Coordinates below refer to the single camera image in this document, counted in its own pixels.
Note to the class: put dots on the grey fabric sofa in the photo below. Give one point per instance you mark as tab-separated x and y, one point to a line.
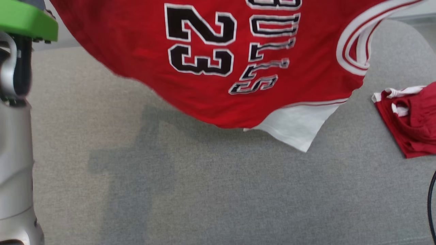
218	190

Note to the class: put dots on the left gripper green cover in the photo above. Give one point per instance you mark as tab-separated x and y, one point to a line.
24	18

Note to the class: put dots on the red shorts white waistband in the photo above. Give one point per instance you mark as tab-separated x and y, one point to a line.
412	122

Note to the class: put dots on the red jersey number 23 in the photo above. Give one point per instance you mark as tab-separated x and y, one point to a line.
211	61

